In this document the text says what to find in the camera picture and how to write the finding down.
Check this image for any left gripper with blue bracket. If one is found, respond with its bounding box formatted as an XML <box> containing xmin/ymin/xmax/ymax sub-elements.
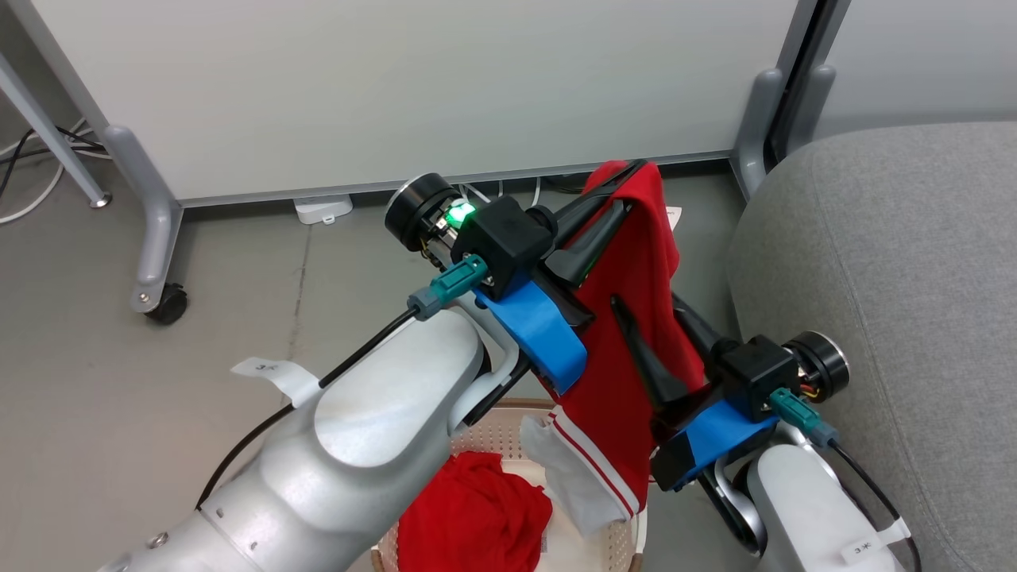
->
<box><xmin>385</xmin><ymin>161</ymin><xmax>646</xmax><ymax>396</ymax></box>

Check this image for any right gripper with blue bracket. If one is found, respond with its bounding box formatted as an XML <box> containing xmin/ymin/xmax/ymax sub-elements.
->
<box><xmin>610</xmin><ymin>294</ymin><xmax>851</xmax><ymax>491</ymax></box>

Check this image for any red garment with white stripes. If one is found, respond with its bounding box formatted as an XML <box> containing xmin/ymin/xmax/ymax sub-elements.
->
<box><xmin>520</xmin><ymin>159</ymin><xmax>708</xmax><ymax>539</ymax></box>

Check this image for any cream perforated laundry basket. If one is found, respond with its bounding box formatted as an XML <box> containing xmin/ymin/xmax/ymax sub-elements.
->
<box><xmin>372</xmin><ymin>397</ymin><xmax>648</xmax><ymax>572</ymax></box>

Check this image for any large white partition panel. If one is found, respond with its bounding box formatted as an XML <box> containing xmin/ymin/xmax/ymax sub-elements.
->
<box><xmin>28</xmin><ymin>0</ymin><xmax>805</xmax><ymax>209</ymax></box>

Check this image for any grey fabric sofa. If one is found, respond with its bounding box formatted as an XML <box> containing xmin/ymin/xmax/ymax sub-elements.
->
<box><xmin>727</xmin><ymin>121</ymin><xmax>1017</xmax><ymax>572</ymax></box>

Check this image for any white power adapter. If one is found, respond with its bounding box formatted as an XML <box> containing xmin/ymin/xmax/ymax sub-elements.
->
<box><xmin>294</xmin><ymin>195</ymin><xmax>354</xmax><ymax>226</ymax></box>

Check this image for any plain red crumpled garment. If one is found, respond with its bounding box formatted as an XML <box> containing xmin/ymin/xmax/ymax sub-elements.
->
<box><xmin>396</xmin><ymin>450</ymin><xmax>554</xmax><ymax>572</ymax></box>

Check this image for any black caster wheel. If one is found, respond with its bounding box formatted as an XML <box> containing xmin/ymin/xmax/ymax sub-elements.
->
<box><xmin>145</xmin><ymin>284</ymin><xmax>190</xmax><ymax>325</ymax></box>

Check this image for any grey panel leg with caster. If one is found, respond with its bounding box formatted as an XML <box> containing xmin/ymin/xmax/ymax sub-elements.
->
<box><xmin>103</xmin><ymin>123</ymin><xmax>188</xmax><ymax>315</ymax></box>

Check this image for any grey slanted table leg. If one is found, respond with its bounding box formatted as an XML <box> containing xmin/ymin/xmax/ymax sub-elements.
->
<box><xmin>0</xmin><ymin>52</ymin><xmax>112</xmax><ymax>209</ymax></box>

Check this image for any teal right cable connector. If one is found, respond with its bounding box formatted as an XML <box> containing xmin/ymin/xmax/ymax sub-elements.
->
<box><xmin>769</xmin><ymin>388</ymin><xmax>841</xmax><ymax>450</ymax></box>

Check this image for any teal cable connector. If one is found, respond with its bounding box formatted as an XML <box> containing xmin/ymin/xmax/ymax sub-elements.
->
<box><xmin>769</xmin><ymin>388</ymin><xmax>841</xmax><ymax>450</ymax></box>
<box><xmin>408</xmin><ymin>254</ymin><xmax>488</xmax><ymax>321</ymax></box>

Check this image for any teal left cable connector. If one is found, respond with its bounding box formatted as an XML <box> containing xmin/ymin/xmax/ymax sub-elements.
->
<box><xmin>408</xmin><ymin>254</ymin><xmax>488</xmax><ymax>321</ymax></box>

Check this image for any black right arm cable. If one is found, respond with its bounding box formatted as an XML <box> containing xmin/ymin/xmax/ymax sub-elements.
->
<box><xmin>826</xmin><ymin>441</ymin><xmax>922</xmax><ymax>572</ymax></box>

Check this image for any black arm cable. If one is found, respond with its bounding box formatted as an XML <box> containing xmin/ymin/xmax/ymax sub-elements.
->
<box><xmin>195</xmin><ymin>306</ymin><xmax>422</xmax><ymax>509</ymax></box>
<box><xmin>826</xmin><ymin>441</ymin><xmax>922</xmax><ymax>572</ymax></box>

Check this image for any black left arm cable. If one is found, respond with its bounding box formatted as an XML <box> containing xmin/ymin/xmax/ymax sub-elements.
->
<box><xmin>195</xmin><ymin>306</ymin><xmax>422</xmax><ymax>509</ymax></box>

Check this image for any long white floor cable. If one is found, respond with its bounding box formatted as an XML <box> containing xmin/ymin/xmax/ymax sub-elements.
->
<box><xmin>0</xmin><ymin>119</ymin><xmax>108</xmax><ymax>225</ymax></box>

